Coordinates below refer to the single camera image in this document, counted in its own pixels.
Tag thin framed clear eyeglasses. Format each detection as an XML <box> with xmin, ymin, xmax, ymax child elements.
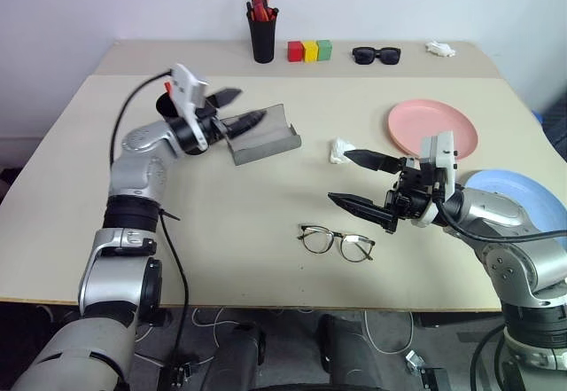
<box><xmin>297</xmin><ymin>223</ymin><xmax>377</xmax><ymax>263</ymax></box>

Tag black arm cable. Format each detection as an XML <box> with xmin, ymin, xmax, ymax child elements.
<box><xmin>431</xmin><ymin>195</ymin><xmax>567</xmax><ymax>245</ymax></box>
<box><xmin>109</xmin><ymin>68</ymin><xmax>192</xmax><ymax>368</ymax></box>

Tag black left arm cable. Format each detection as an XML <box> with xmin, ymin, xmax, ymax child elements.
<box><xmin>109</xmin><ymin>68</ymin><xmax>192</xmax><ymax>368</ymax></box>

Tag blue plate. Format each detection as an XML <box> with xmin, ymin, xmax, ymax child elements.
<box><xmin>463</xmin><ymin>168</ymin><xmax>567</xmax><ymax>251</ymax></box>

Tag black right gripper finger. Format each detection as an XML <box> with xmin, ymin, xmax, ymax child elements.
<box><xmin>344</xmin><ymin>148</ymin><xmax>407</xmax><ymax>175</ymax></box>
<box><xmin>327</xmin><ymin>192</ymin><xmax>398</xmax><ymax>234</ymax></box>

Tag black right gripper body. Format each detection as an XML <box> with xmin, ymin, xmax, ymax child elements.
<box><xmin>384</xmin><ymin>156</ymin><xmax>439</xmax><ymax>222</ymax></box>

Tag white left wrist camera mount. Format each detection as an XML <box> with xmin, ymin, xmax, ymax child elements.
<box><xmin>169</xmin><ymin>63</ymin><xmax>211</xmax><ymax>151</ymax></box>

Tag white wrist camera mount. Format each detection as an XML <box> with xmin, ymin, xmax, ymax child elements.
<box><xmin>417</xmin><ymin>130</ymin><xmax>460</xmax><ymax>229</ymax></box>
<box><xmin>169</xmin><ymin>63</ymin><xmax>211</xmax><ymax>151</ymax></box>

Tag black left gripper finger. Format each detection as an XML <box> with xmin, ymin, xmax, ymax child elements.
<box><xmin>206</xmin><ymin>87</ymin><xmax>244</xmax><ymax>110</ymax></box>
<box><xmin>227</xmin><ymin>109</ymin><xmax>269</xmax><ymax>140</ymax></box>

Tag dark rounded shape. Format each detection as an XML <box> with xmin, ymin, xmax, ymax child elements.
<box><xmin>315</xmin><ymin>313</ymin><xmax>389</xmax><ymax>391</ymax></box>
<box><xmin>207</xmin><ymin>318</ymin><xmax>268</xmax><ymax>391</ymax></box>

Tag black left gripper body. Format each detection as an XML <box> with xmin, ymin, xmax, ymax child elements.
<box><xmin>194</xmin><ymin>105</ymin><xmax>235</xmax><ymax>145</ymax></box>

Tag grey open glasses case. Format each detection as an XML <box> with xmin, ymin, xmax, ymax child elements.
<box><xmin>219</xmin><ymin>103</ymin><xmax>304</xmax><ymax>168</ymax></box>

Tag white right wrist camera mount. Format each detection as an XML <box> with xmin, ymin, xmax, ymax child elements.
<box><xmin>417</xmin><ymin>130</ymin><xmax>460</xmax><ymax>229</ymax></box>

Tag white floor cable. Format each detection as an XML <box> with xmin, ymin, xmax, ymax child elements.
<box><xmin>190</xmin><ymin>306</ymin><xmax>416</xmax><ymax>359</ymax></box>

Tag pink plate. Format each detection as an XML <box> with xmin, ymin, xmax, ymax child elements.
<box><xmin>387</xmin><ymin>98</ymin><xmax>480</xmax><ymax>162</ymax></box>

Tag small white connector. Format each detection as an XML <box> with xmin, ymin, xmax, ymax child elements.
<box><xmin>404</xmin><ymin>349</ymin><xmax>427</xmax><ymax>372</ymax></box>

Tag black sunglasses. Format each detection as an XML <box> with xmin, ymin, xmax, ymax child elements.
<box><xmin>351</xmin><ymin>46</ymin><xmax>403</xmax><ymax>66</ymax></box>

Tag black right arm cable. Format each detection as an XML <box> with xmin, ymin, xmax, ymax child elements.
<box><xmin>431</xmin><ymin>195</ymin><xmax>567</xmax><ymax>245</ymax></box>

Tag white crumpled tissue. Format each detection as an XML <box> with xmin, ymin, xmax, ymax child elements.
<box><xmin>328</xmin><ymin>137</ymin><xmax>358</xmax><ymax>165</ymax></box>
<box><xmin>424</xmin><ymin>40</ymin><xmax>457</xmax><ymax>59</ymax></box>

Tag tall black pen holder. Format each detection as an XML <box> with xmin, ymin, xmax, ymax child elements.
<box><xmin>247</xmin><ymin>7</ymin><xmax>280</xmax><ymax>64</ymax></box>

